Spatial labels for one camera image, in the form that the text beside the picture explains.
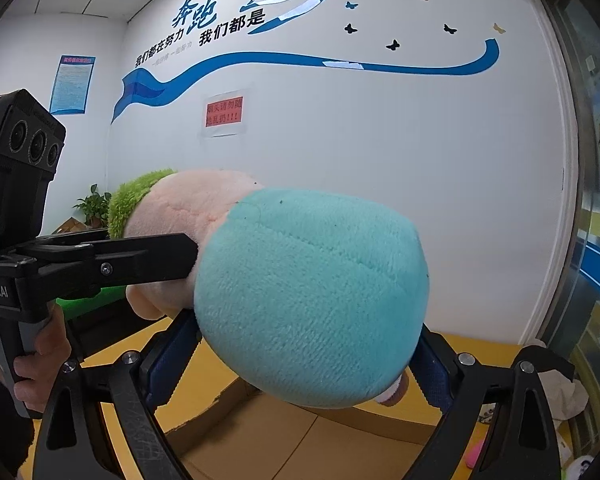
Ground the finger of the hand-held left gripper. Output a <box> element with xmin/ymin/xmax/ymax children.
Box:
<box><xmin>87</xmin><ymin>232</ymin><xmax>202</xmax><ymax>291</ymax></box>
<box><xmin>37</xmin><ymin>227</ymin><xmax>112</xmax><ymax>247</ymax></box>

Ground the person's left forearm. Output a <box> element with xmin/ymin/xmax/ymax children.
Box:
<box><xmin>0</xmin><ymin>360</ymin><xmax>36</xmax><ymax>480</ymax></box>

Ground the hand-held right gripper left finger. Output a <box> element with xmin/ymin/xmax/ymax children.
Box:
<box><xmin>32</xmin><ymin>307</ymin><xmax>203</xmax><ymax>480</ymax></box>

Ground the small potted plant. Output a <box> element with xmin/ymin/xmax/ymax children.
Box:
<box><xmin>72</xmin><ymin>184</ymin><xmax>112</xmax><ymax>228</ymax></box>

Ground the wall lettering decal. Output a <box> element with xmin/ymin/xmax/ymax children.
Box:
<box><xmin>132</xmin><ymin>0</ymin><xmax>483</xmax><ymax>68</ymax></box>

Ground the cardboard box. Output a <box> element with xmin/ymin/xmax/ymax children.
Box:
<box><xmin>162</xmin><ymin>376</ymin><xmax>446</xmax><ymax>480</ymax></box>

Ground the green cloth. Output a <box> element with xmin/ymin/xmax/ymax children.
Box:
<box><xmin>55</xmin><ymin>285</ymin><xmax>131</xmax><ymax>322</ymax></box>

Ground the red wall notice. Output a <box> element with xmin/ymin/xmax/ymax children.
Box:
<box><xmin>200</xmin><ymin>91</ymin><xmax>246</xmax><ymax>138</ymax></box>

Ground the blue ribbon wall decal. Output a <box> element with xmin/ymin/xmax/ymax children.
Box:
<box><xmin>111</xmin><ymin>37</ymin><xmax>501</xmax><ymax>126</ymax></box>

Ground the grey patterned cloth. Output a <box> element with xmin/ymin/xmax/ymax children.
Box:
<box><xmin>537</xmin><ymin>367</ymin><xmax>590</xmax><ymax>421</ymax></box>

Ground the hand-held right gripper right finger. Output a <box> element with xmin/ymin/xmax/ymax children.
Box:
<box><xmin>410</xmin><ymin>325</ymin><xmax>576</xmax><ymax>480</ymax></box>

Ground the pink and teal plush toy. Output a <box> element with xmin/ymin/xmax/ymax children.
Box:
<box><xmin>107</xmin><ymin>167</ymin><xmax>431</xmax><ymax>408</ymax></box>

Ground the person's left hand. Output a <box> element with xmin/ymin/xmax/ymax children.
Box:
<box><xmin>0</xmin><ymin>304</ymin><xmax>81</xmax><ymax>417</ymax></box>

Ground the yellow wooden desktop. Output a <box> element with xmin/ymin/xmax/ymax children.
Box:
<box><xmin>30</xmin><ymin>322</ymin><xmax>531</xmax><ymax>480</ymax></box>

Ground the blue framed wall poster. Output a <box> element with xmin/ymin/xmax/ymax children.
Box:
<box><xmin>49</xmin><ymin>55</ymin><xmax>97</xmax><ymax>116</ymax></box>

